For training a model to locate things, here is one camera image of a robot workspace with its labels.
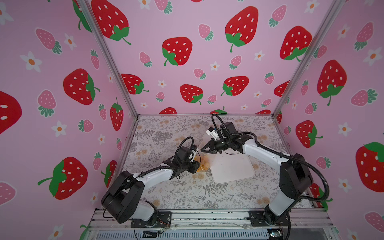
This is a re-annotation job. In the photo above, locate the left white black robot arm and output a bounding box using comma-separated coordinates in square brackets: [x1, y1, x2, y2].
[101, 160, 200, 226]

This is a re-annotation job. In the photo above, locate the clear ziploc bag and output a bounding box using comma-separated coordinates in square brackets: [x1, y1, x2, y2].
[194, 135, 217, 173]

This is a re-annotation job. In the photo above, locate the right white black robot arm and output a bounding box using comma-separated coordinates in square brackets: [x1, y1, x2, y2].
[201, 131, 313, 226]

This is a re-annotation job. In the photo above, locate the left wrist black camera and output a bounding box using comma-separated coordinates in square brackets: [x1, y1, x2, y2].
[176, 147, 194, 163]

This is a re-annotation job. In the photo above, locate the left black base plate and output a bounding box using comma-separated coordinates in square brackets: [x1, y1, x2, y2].
[131, 211, 172, 228]

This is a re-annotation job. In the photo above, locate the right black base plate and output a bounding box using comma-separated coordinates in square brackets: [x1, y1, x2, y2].
[247, 210, 291, 227]

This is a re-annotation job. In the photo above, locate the white rectangular tray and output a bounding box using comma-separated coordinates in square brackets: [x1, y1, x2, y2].
[206, 150, 256, 184]

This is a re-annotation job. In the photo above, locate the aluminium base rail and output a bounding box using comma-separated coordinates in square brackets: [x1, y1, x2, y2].
[85, 209, 341, 240]

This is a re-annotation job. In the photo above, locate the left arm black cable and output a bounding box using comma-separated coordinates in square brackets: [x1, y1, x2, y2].
[102, 136, 196, 219]

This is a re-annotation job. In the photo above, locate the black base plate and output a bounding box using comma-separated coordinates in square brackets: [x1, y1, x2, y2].
[131, 211, 172, 228]
[247, 210, 291, 227]

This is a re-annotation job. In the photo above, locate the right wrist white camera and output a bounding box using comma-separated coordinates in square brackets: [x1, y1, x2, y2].
[206, 127, 220, 141]

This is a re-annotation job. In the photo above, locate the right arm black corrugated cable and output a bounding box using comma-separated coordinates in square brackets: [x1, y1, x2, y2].
[211, 113, 330, 202]

